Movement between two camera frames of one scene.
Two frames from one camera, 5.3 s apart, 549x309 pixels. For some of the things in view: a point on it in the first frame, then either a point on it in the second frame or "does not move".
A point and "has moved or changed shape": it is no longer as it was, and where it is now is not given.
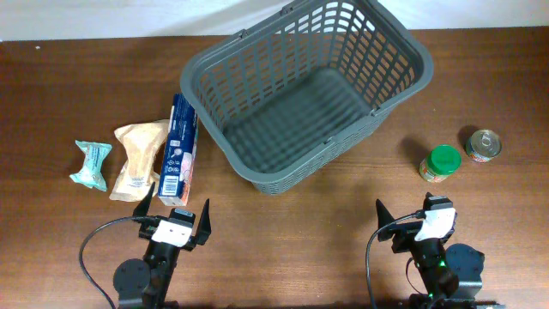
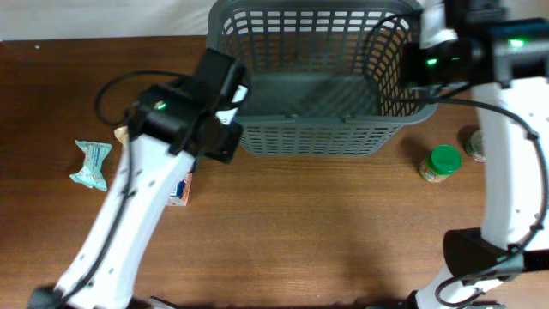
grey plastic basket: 309,75 has moved or changed shape
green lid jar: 439,163 does not move
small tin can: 483,145 does not move
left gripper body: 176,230 → 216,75
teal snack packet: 92,173 does not move
